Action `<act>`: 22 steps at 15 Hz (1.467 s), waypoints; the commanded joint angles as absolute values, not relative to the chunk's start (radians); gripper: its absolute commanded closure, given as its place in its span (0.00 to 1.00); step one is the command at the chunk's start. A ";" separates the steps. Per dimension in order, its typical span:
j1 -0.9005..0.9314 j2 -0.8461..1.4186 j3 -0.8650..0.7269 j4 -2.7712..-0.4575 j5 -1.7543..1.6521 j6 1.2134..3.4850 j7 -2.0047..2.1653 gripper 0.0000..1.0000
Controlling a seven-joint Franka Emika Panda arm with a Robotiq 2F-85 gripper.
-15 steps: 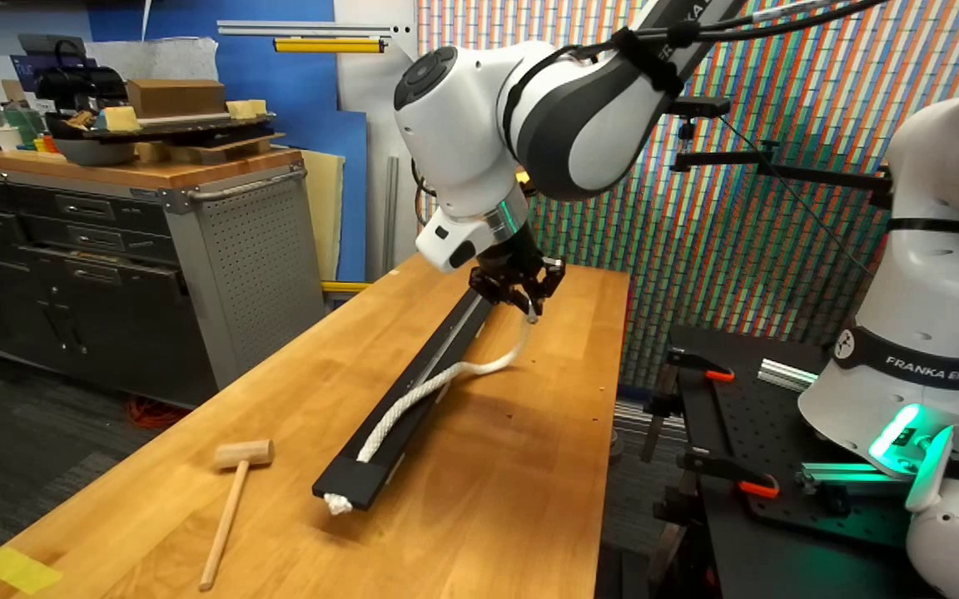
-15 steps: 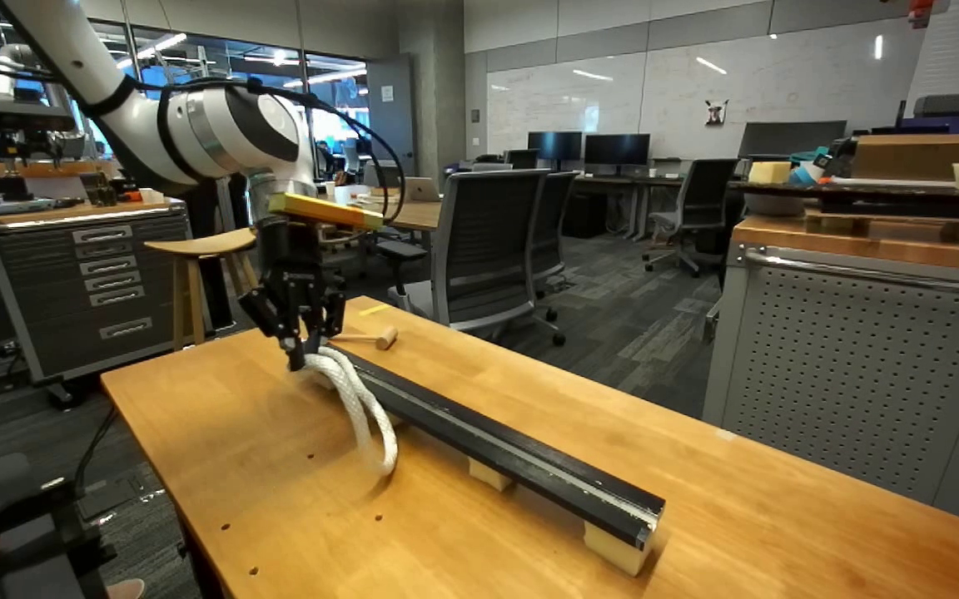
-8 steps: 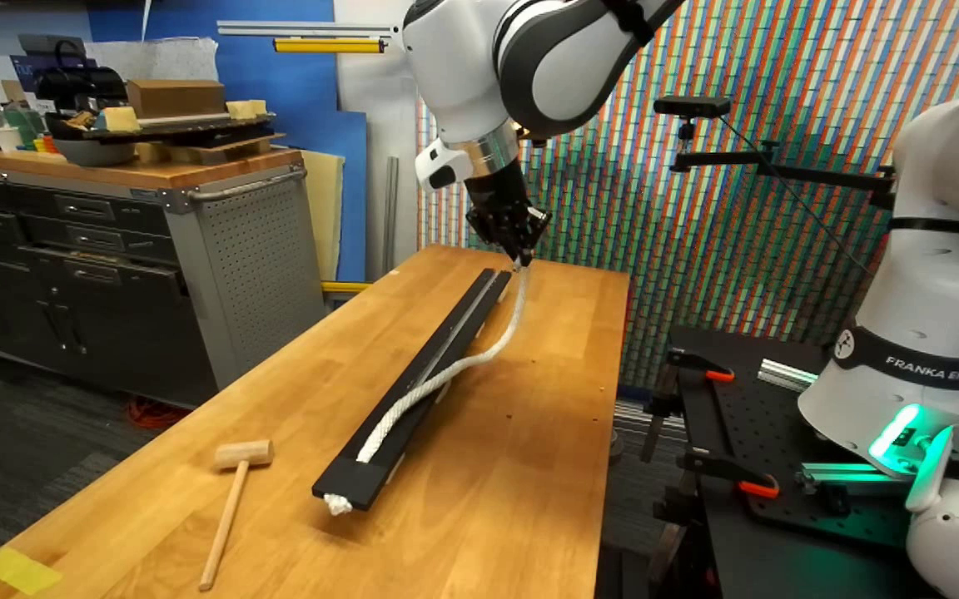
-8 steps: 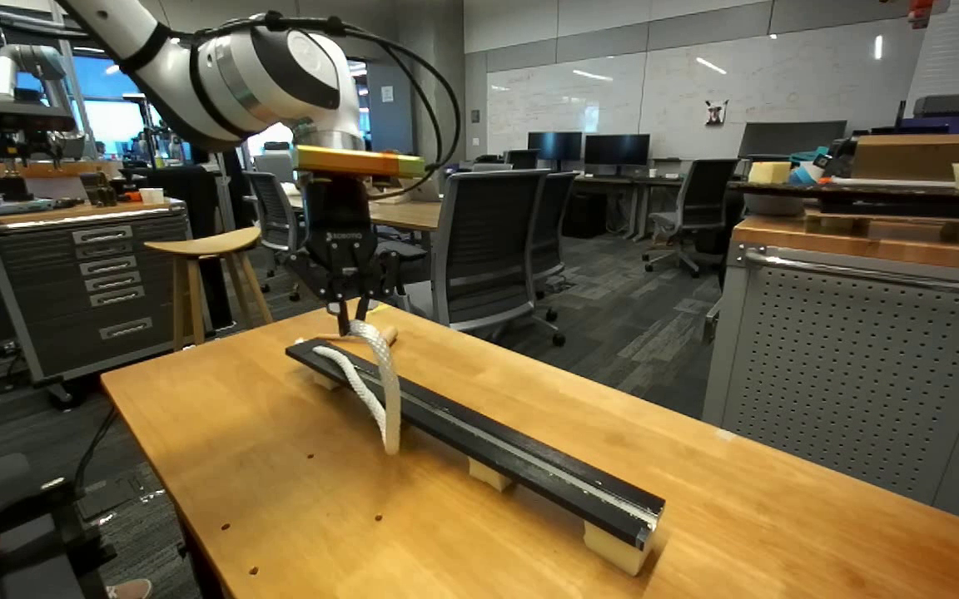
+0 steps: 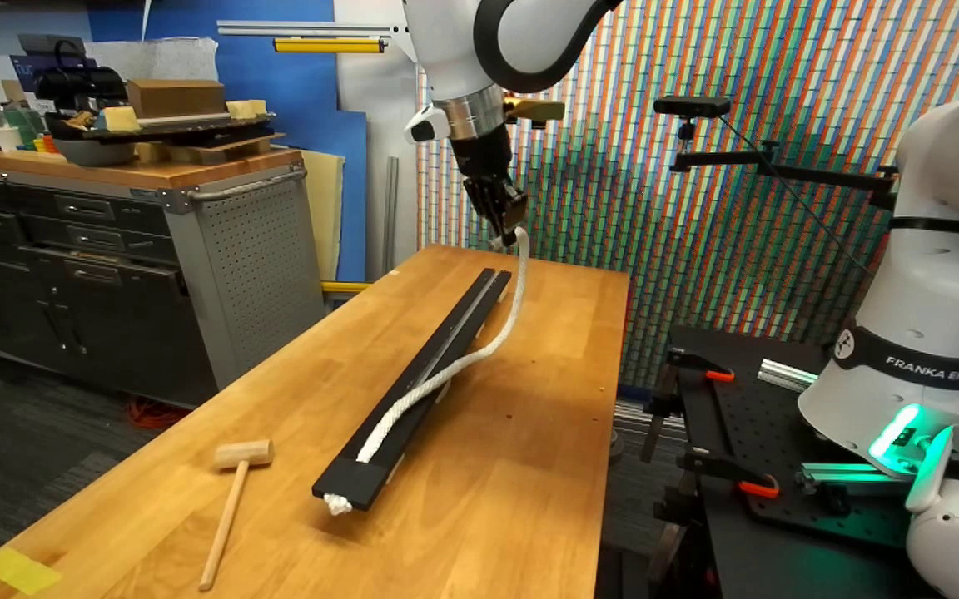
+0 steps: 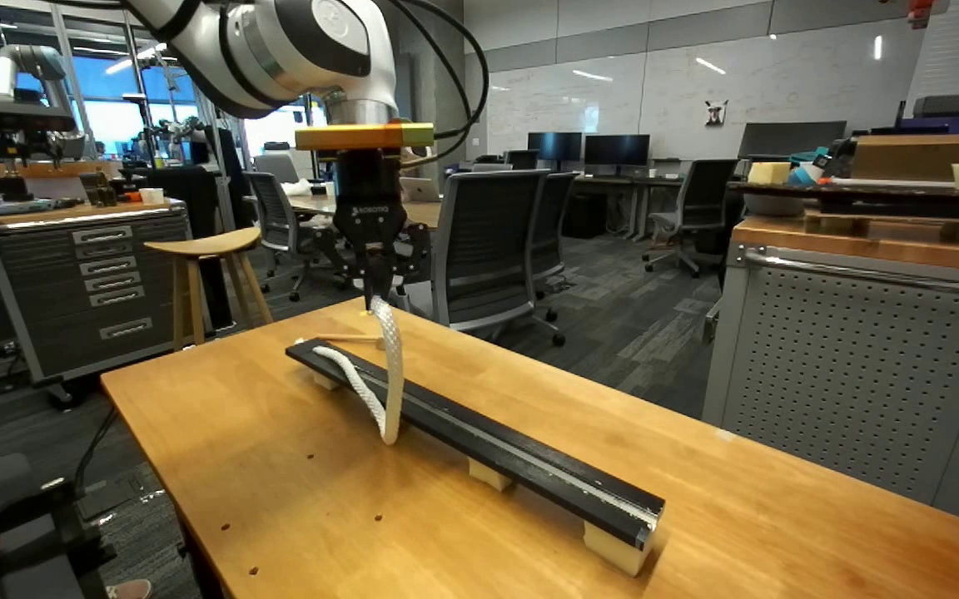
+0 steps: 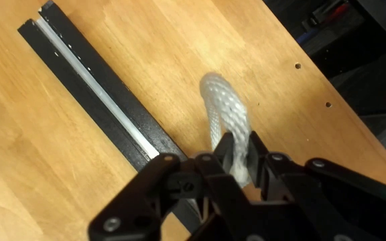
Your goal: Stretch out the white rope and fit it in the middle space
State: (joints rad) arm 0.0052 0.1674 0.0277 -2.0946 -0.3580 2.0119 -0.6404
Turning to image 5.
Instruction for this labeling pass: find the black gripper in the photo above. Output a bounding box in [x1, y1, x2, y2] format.
[449, 121, 531, 250]

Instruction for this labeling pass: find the white braided rope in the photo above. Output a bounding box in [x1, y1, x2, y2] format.
[354, 225, 535, 468]

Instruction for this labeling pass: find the multicolour striped backdrop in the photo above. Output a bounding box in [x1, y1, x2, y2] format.
[410, 0, 959, 393]

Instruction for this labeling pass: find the white panel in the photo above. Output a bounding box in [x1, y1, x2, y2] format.
[333, 0, 426, 281]

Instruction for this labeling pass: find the beige foam board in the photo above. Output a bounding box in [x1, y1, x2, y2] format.
[299, 145, 345, 286]

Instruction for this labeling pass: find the black orange clamp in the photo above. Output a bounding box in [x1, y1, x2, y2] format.
[678, 445, 784, 507]
[662, 345, 740, 393]

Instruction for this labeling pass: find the yellow level bar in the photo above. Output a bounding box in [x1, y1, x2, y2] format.
[269, 34, 388, 58]

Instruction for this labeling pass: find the grey perforated tool cabinet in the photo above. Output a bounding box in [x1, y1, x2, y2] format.
[0, 143, 333, 413]

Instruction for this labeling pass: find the aluminium profile bar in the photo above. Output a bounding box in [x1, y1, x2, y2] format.
[212, 18, 410, 40]

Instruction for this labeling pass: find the pale foam block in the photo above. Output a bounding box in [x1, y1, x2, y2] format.
[222, 98, 271, 128]
[97, 103, 144, 135]

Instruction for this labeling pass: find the black mounting table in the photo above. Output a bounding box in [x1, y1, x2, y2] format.
[657, 324, 947, 599]

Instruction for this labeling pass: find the brown wooden box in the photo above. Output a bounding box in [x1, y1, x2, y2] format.
[123, 78, 229, 121]

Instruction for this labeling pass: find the small wooden mallet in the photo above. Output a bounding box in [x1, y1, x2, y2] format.
[196, 437, 277, 594]

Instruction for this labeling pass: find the dark machine on cabinet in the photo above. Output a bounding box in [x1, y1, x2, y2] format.
[12, 31, 129, 112]

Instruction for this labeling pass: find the yellow tape patch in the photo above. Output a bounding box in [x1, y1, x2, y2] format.
[0, 547, 64, 599]

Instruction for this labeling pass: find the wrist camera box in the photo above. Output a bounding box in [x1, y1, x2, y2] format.
[499, 98, 570, 128]

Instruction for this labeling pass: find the black slotted rail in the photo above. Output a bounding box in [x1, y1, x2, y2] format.
[310, 262, 517, 515]

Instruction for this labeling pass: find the black camera on stand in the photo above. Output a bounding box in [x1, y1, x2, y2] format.
[649, 92, 731, 121]

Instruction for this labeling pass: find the blue wall board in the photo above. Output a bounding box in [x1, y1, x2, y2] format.
[84, 0, 374, 286]

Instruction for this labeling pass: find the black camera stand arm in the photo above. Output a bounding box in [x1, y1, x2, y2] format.
[664, 109, 905, 213]

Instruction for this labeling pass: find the silver metal bracket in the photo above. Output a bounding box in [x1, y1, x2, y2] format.
[757, 356, 826, 393]

